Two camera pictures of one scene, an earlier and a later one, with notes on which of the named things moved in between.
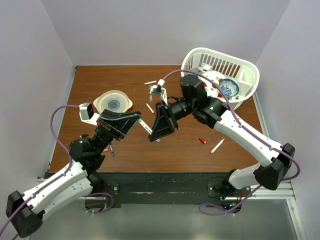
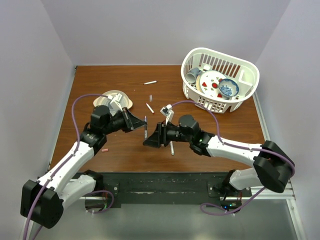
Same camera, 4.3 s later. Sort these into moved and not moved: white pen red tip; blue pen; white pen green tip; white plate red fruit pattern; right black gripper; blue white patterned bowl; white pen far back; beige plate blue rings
Moved: white pen green tip; blue pen; right black gripper
Not moved: blue white patterned bowl; white pen red tip; white plate red fruit pattern; beige plate blue rings; white pen far back
